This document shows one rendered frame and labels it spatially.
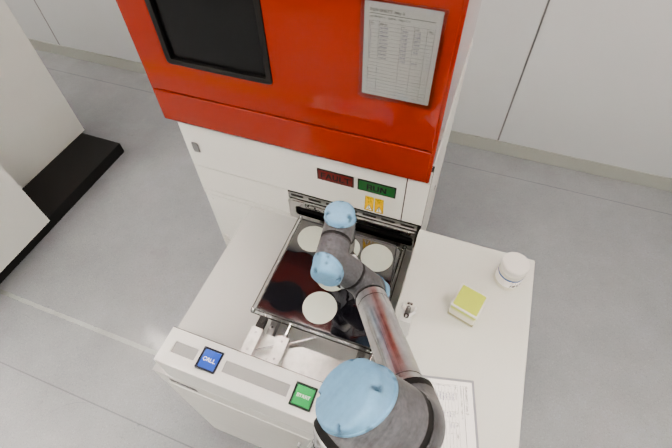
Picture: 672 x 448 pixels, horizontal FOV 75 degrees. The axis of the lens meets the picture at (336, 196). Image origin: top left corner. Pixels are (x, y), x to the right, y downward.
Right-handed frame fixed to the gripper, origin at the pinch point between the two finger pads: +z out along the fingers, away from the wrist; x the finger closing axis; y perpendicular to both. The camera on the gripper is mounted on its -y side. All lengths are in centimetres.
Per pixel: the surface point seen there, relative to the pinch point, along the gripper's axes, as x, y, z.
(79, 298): 71, 128, 91
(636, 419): -78, -99, 91
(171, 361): 49, 15, -5
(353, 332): 8.1, -10.9, 1.4
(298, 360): 23.9, -5.3, 3.3
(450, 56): -24, -5, -69
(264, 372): 33.2, -4.1, -4.7
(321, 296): 7.0, 3.4, 1.3
